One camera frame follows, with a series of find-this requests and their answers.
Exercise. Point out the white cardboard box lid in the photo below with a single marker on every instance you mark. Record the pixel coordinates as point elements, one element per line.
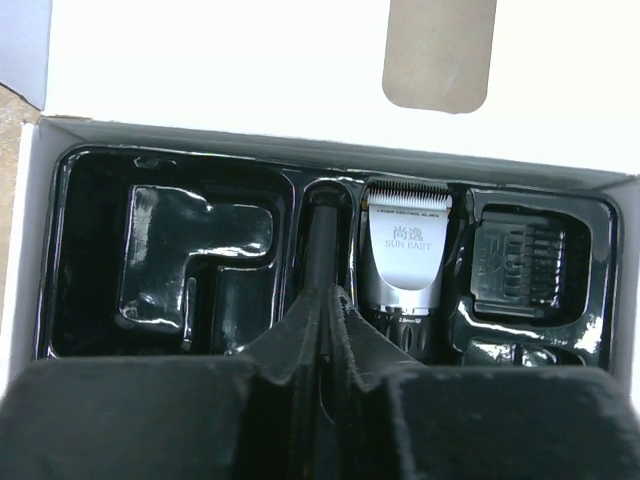
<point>536,95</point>

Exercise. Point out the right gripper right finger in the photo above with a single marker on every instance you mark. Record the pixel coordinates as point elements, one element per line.
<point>397,418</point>

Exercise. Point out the black plastic insert tray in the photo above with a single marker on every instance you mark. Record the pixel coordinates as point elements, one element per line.
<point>157,253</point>

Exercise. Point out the guard comb in tray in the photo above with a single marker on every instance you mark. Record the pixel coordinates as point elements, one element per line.
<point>529,266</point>

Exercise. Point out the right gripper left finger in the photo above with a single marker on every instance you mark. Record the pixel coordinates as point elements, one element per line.
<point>248,416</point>

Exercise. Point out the black silver hair clipper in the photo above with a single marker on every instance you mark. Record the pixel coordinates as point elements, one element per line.
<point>402,255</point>

